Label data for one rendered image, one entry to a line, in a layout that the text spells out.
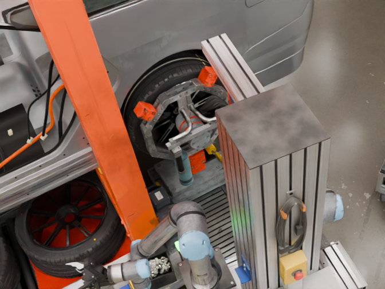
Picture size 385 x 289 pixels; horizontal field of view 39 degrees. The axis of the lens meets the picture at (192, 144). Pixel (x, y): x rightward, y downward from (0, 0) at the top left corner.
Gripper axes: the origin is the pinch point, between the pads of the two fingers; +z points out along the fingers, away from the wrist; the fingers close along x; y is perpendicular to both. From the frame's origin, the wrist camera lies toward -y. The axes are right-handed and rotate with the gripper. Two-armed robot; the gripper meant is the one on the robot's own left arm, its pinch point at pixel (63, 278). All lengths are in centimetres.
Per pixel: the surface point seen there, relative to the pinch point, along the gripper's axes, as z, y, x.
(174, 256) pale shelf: -38, 72, 56
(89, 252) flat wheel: 10, 67, 65
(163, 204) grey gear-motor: -34, 72, 97
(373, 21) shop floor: -232, 86, 283
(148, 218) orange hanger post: -30, 36, 56
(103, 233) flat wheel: 2, 64, 75
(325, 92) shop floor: -168, 96, 208
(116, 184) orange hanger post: -22, -1, 47
